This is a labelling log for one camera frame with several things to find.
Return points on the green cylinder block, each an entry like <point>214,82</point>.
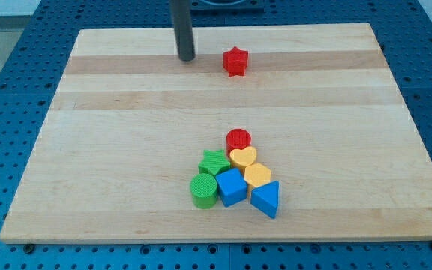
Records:
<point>204,191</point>

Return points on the red star block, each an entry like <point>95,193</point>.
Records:
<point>235,61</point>

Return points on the light wooden board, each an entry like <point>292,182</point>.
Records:
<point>129,122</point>

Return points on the blue cube block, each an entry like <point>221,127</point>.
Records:
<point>232,188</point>

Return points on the yellow heart block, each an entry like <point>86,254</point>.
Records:
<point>243,158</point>

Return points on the red cylinder block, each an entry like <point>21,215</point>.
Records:
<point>237,139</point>

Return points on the yellow hexagon block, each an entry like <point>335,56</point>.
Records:
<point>256,175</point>

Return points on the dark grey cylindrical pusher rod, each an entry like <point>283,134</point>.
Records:
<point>183,31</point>

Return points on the green star block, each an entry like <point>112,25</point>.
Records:
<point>214,162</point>

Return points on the blue triangle block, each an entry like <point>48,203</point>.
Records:
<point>266,198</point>

